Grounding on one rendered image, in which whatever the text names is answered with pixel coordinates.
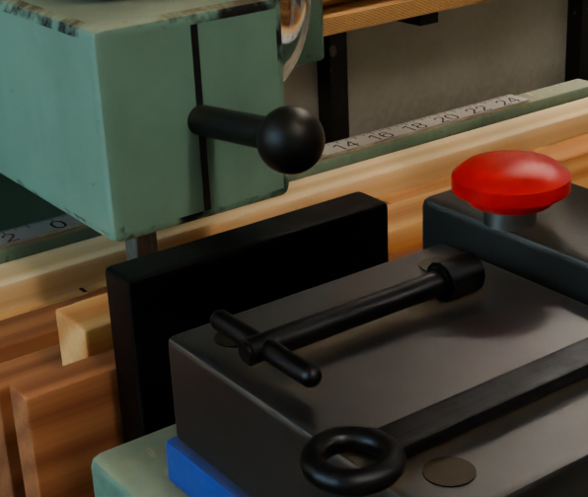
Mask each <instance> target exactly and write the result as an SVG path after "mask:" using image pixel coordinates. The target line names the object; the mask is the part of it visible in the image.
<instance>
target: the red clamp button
mask: <svg viewBox="0 0 588 497"><path fill-rule="evenodd" d="M451 188H452V191H453V193H454V194H455V195H456V196H458V197H459V198H461V199H463V200H465V201H467V202H469V204H470V205H471V206H473V207H474V208H475V209H477V210H480V211H483V212H487V213H491V214H497V215H527V214H533V213H538V212H541V211H544V210H546V209H548V208H550V207H551V206H552V205H553V204H554V203H556V202H559V201H560V200H562V199H564V198H565V197H566V196H568V195H569V193H570V191H571V172H570V170H569V169H568V168H566V167H565V166H564V165H562V164H561V163H559V162H558V161H557V160H555V159H553V158H552V157H549V156H547V155H543V154H540V153H535V152H528V151H518V150H502V151H491V152H485V153H481V154H477V155H474V156H472V157H470V158H468V159H466V160H465V161H463V162H462V163H461V164H460V165H459V166H457V167H456V168H455V169H454V170H453V171H452V173H451Z"/></svg>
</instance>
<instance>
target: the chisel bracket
mask: <svg viewBox="0 0 588 497"><path fill-rule="evenodd" d="M200 105H207V106H212V107H222V108H226V109H232V110H237V111H243V112H248V113H254V114H259V115H264V116H267V115H268V114H269V113H270V112H271V111H273V110H275V109H276V108H278V107H284V106H285V101H284V81H283V60H282V40H281V20H280V6H279V3H278V0H0V173H1V174H2V175H4V176H6V177H7V178H9V179H11V180H13V181H14V182H16V183H18V184H19V185H21V186H23V187H24V188H26V189H28V190H29V191H31V192H33V193H34V194H36V195H38V196H39V197H41V198H42V199H44V200H46V201H47V202H49V203H51V204H52V205H54V206H56V207H57V208H59V209H61V210H62V211H64V212H66V213H67V214H69V215H70V216H72V217H74V218H75V219H77V220H79V221H80V222H82V223H84V224H85V225H87V226H89V227H90V228H92V229H94V230H95V231H97V232H99V233H100V234H102V235H103V236H105V237H107V238H108V239H110V240H112V241H116V242H123V241H126V240H130V239H133V238H137V237H140V236H144V235H147V234H151V233H154V232H157V231H161V230H164V229H168V228H171V227H175V226H177V225H180V224H184V223H187V222H191V221H194V220H198V219H201V218H205V217H208V216H211V215H215V214H218V213H222V212H225V211H229V210H232V209H236V208H239V207H242V206H246V205H249V204H253V203H256V202H260V201H263V200H266V199H269V198H272V197H276V196H279V195H282V194H284V193H285V192H286V191H287V189H288V185H289V182H288V175H285V174H281V173H279V172H276V171H274V170H273V169H271V168H270V167H269V166H268V165H267V164H266V163H265V162H264V161H263V160H262V158H261V157H260V155H259V153H258V150H257V148H253V147H248V146H244V145H239V144H235V143H230V142H226V141H221V140H217V139H212V138H208V137H204V136H199V135H196V134H193V133H192V132H191V131H190V130H189V128H188V125H187V118H188V115H189V113H190V112H191V110H192V109H193V108H195V107H197V106H200Z"/></svg>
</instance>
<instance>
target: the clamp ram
mask: <svg viewBox="0 0 588 497"><path fill-rule="evenodd" d="M388 261H389V252H388V206H387V203H386V202H385V201H382V200H380V199H378V198H375V197H373V196H370V195H368V194H365V193H363V192H359V191H357V192H353V193H350V194H346V195H343V196H341V197H337V198H334V199H331V200H328V201H324V202H321V203H318V204H314V205H311V206H308V207H304V208H301V209H298V210H294V211H291V212H288V213H284V214H281V215H278V216H274V217H271V218H268V219H264V220H261V221H258V222H254V223H251V224H249V225H245V226H242V227H239V228H235V229H232V230H229V231H225V232H222V233H219V234H215V235H212V236H209V237H205V238H202V239H199V240H195V241H192V242H189V243H185V244H182V245H179V246H175V247H172V248H166V249H163V250H160V251H156V252H153V253H150V254H146V255H143V256H140V257H136V258H133V259H130V260H127V261H124V262H121V263H117V264H114V265H111V266H109V267H107V268H106V281H107V290H108V299H109V308H110V324H111V333H112V342H113V351H114V360H115V368H116V377H117V385H118V394H119V403H120V412H121V421H122V430H123V439H124V444H125V443H127V442H130V441H132V440H135V439H138V438H140V437H143V436H145V435H148V434H151V433H153V432H156V431H158V430H161V429H163V428H166V427H169V426H171V425H174V424H176V417H175V407H174V397H173V386H172V375H171V365H170V354H169V339H170V338H171V337H172V336H173V335H176V334H179V333H182V332H185V331H188V330H191V329H193V328H196V327H199V326H202V325H205V324H208V323H210V317H211V315H212V314H213V313H214V312H215V311H217V310H225V311H227V312H228V313H230V314H231V315H235V314H238V313H241V312H244V311H247V310H250V309H252V308H255V307H258V306H261V305H264V304H267V303H270V302H273V301H276V300H279V299H282V298H284V297H287V296H290V295H293V294H296V293H299V292H302V291H305V290H308V289H311V288H313V287H316V286H319V285H322V284H325V283H328V282H331V281H333V280H336V279H339V278H342V277H344V276H347V275H350V274H353V273H356V272H359V271H362V270H365V269H368V268H371V267H374V266H376V265H379V264H382V263H385V262H388Z"/></svg>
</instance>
